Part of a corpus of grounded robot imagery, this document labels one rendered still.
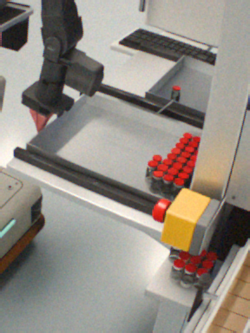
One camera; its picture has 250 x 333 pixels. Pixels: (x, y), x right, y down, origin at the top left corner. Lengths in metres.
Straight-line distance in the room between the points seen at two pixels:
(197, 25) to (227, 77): 1.14
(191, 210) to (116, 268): 1.30
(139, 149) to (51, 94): 0.25
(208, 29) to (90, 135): 0.81
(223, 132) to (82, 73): 0.34
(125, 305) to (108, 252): 0.28
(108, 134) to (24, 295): 0.94
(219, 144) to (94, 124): 0.49
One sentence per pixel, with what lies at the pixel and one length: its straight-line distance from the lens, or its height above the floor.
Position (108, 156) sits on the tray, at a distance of 1.28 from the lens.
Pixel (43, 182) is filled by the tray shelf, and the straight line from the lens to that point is 1.21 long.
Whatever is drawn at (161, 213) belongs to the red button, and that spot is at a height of 1.00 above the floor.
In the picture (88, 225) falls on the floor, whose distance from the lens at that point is 2.39.
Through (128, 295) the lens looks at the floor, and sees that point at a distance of 2.15.
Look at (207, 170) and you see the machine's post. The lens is 0.99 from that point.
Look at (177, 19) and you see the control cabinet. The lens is 2.05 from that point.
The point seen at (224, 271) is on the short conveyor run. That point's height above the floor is 0.93.
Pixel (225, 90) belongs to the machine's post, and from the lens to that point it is 0.90.
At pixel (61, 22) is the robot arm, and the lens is 1.11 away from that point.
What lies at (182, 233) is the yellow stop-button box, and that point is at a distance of 0.96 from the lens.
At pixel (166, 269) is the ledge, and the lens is 1.06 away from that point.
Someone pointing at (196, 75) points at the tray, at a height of 0.88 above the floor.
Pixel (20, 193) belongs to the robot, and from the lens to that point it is 2.09.
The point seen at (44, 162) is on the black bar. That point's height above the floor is 0.90.
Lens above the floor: 1.66
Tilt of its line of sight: 37 degrees down
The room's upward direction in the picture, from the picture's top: 8 degrees clockwise
